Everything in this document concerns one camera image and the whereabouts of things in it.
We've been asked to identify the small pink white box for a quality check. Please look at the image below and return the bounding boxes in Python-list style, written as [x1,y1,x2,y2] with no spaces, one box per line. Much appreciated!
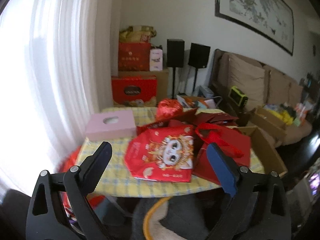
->
[149,48,163,72]

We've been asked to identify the large brown cardboard box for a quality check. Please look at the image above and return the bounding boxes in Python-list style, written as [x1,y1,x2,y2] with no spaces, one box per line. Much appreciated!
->
[118,68,169,103]

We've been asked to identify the dark red paper bags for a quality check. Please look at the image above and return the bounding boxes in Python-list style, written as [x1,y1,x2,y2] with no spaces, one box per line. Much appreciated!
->
[136,108,249,135]

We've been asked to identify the white sheer curtain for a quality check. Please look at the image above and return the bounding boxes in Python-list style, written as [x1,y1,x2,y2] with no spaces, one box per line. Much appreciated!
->
[1,0,121,195]

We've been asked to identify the open box with clutter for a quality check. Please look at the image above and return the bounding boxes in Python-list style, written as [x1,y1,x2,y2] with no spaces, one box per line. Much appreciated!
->
[176,95,222,109]

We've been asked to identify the cardboard tray box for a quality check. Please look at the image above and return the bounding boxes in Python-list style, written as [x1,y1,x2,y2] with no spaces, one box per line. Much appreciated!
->
[234,126,287,178]

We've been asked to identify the left black speaker on stand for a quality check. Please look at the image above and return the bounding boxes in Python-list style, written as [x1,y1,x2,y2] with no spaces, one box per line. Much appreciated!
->
[167,38,185,99]

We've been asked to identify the red cartoon cat bag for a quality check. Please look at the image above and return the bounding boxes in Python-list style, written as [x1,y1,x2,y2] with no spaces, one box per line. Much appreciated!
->
[124,125,194,183]

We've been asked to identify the beige cushion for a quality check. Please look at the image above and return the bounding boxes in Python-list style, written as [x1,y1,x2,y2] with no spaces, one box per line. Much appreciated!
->
[264,65,290,105]
[228,54,265,111]
[289,82,303,107]

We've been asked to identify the red Collection gift box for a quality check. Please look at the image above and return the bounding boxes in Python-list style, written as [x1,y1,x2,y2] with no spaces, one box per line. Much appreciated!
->
[111,76,157,107]

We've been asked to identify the dark red gift box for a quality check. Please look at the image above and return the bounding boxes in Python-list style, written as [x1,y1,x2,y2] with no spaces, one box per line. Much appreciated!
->
[118,42,151,72]

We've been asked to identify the yellow plastic bag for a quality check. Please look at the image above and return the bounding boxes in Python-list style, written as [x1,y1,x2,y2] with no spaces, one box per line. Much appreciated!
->
[263,104,296,126]

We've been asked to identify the red plastic twine ball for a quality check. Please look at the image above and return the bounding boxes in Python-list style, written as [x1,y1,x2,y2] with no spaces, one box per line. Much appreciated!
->
[156,99,183,121]

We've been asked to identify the framed ink painting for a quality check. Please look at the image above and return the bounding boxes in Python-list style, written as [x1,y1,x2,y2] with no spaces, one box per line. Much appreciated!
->
[215,0,295,55]

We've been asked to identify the red KFC fabric tote bag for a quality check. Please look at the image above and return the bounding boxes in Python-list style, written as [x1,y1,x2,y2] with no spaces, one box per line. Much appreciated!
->
[193,123,251,184]

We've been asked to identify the pink tissue box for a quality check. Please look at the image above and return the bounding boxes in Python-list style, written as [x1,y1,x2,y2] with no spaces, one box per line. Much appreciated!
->
[85,110,137,141]

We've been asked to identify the brown sofa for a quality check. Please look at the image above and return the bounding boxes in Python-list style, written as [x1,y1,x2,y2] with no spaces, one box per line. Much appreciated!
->
[209,49,312,147]

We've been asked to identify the cardboard tray on sofa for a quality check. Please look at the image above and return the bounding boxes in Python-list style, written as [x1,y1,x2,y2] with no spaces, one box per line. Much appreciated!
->
[250,107,286,141]

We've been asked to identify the gold crinkled gift bag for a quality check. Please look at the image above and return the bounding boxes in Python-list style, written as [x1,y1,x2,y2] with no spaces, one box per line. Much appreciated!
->
[119,25,157,43]

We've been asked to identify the green portable radio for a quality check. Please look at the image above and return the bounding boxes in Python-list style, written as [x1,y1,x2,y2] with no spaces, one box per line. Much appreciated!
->
[228,86,248,109]

